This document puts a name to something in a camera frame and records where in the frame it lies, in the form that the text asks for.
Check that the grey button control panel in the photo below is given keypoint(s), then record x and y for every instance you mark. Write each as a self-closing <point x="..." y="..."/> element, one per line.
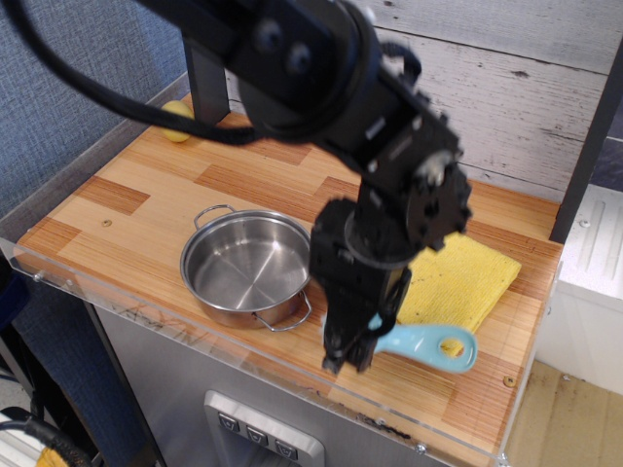
<point x="243" y="436"/>

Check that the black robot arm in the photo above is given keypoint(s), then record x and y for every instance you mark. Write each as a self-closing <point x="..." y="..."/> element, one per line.
<point x="316" y="72"/>

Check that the black right vertical post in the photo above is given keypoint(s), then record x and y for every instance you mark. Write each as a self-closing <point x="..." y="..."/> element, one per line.
<point x="590" y="152"/>

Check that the white aluminium side unit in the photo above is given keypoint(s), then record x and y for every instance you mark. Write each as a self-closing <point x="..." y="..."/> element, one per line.
<point x="581" y="334"/>

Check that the yellow black object bottom left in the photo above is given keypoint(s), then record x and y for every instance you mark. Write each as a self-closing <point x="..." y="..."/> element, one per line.
<point x="32" y="442"/>

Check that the light blue scrub brush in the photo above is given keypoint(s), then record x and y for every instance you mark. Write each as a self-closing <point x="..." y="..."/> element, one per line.
<point x="447" y="348"/>

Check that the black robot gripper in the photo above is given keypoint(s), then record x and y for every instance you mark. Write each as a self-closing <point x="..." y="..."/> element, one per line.
<point x="356" y="293"/>

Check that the stainless steel pot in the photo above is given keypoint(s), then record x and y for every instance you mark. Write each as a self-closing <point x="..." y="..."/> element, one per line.
<point x="249" y="269"/>

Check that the black left vertical post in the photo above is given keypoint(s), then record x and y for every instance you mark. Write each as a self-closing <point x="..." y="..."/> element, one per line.
<point x="208" y="84"/>

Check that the yellow folded cloth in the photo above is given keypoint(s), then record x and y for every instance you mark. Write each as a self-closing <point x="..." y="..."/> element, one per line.
<point x="458" y="285"/>

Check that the black vertical post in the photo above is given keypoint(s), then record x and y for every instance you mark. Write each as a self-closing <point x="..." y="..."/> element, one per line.
<point x="590" y="152"/>
<point x="208" y="84"/>

